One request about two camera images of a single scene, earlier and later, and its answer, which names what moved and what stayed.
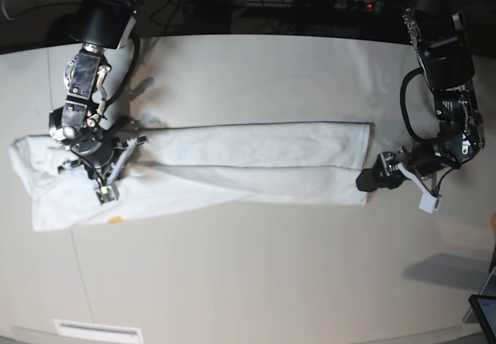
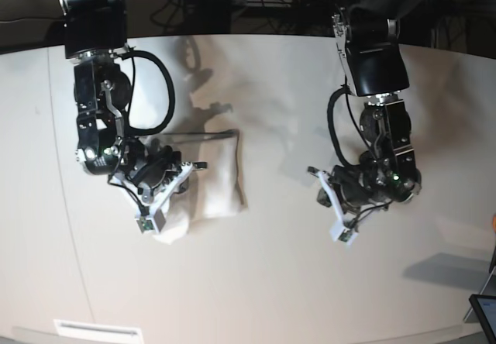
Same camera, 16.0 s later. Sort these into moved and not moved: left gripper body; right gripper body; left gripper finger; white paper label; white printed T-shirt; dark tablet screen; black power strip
Moved: right gripper body; white printed T-shirt; left gripper body; left gripper finger
Not moved: white paper label; dark tablet screen; black power strip
